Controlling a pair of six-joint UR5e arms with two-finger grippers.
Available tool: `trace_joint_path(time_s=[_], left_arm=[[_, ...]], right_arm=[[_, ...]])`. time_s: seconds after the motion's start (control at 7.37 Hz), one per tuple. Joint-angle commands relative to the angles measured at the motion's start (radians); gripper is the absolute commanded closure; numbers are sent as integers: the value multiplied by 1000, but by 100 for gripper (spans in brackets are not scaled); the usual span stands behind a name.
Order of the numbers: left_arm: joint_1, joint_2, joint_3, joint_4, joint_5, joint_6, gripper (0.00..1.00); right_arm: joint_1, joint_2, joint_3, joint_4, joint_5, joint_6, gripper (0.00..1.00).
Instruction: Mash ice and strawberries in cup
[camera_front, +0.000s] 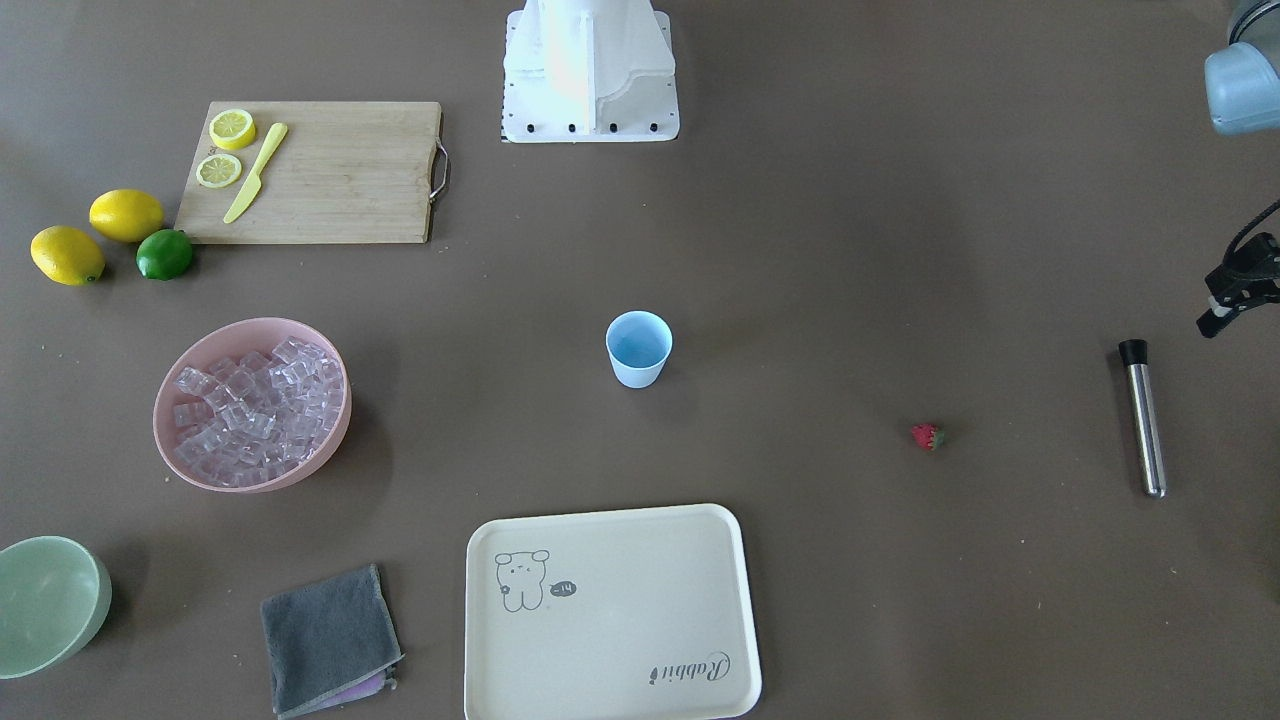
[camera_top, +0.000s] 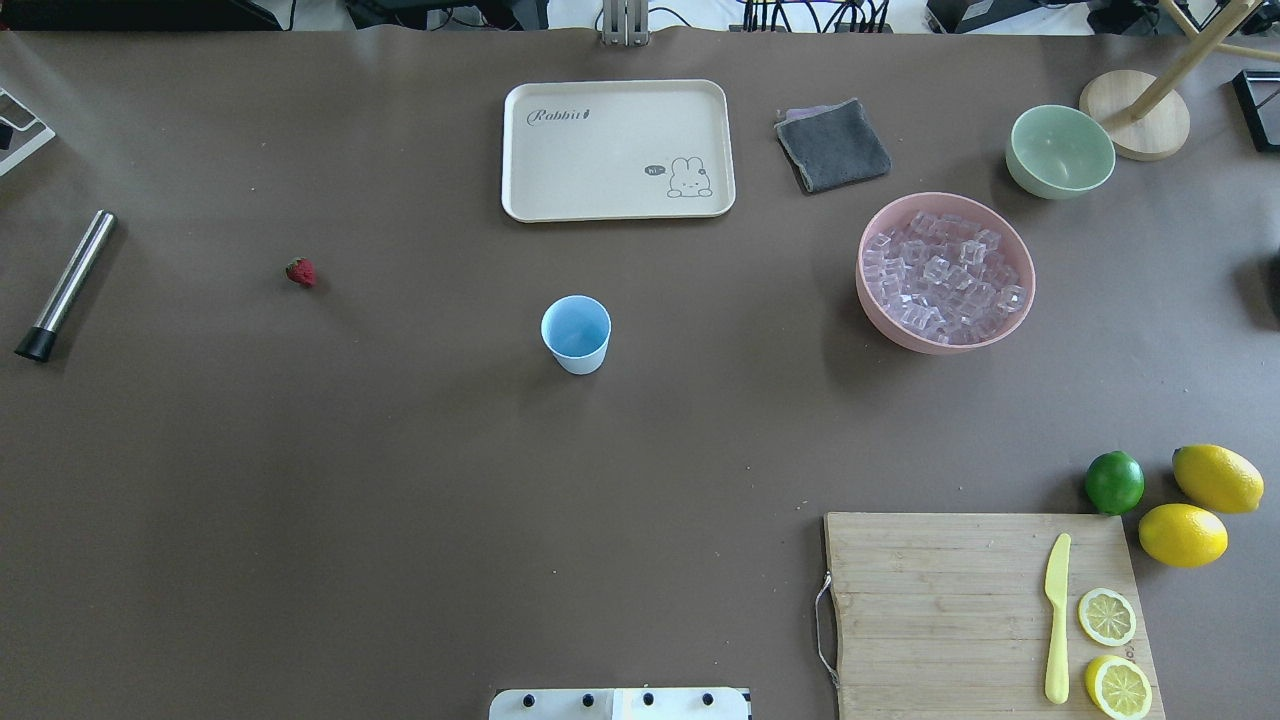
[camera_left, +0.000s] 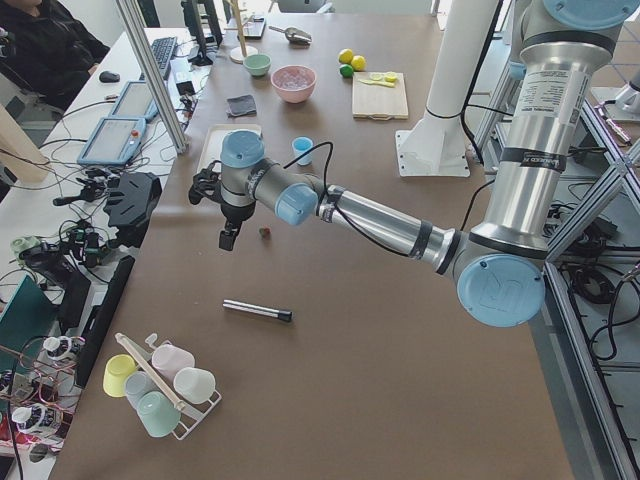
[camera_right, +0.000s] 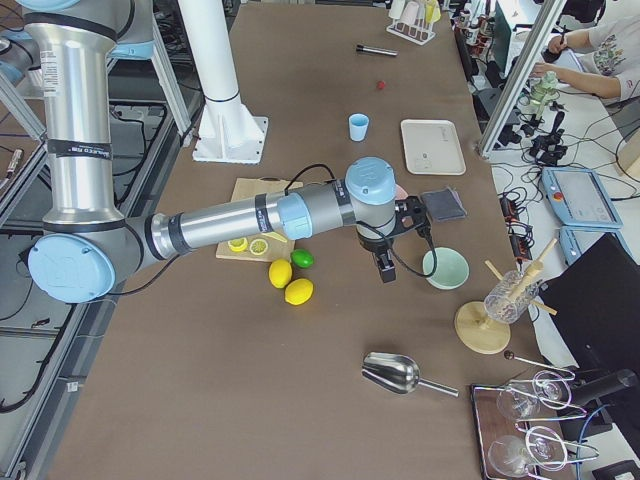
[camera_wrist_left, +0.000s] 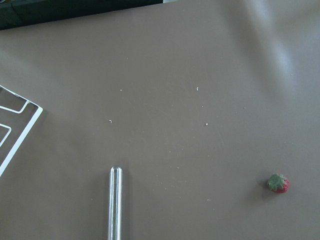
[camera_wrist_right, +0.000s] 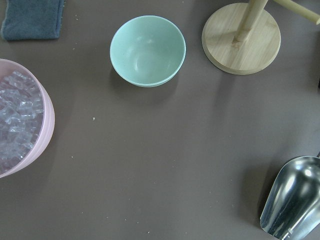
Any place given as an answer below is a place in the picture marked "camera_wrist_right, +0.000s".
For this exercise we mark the wooden cup stand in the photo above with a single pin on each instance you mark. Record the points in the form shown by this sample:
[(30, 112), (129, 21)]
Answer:
[(241, 38)]

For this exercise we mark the pink bowl of ice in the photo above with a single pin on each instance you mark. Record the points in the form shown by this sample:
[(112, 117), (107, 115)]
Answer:
[(27, 117)]

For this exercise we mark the metal ice scoop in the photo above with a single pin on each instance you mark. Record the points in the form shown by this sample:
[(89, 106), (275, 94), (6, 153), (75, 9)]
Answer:
[(292, 208)]

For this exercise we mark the mint green bowl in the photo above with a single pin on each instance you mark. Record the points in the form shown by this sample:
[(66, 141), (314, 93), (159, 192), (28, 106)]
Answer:
[(147, 51)]

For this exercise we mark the grey folded cloth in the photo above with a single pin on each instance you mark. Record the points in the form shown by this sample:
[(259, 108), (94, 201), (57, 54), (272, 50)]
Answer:
[(32, 20)]

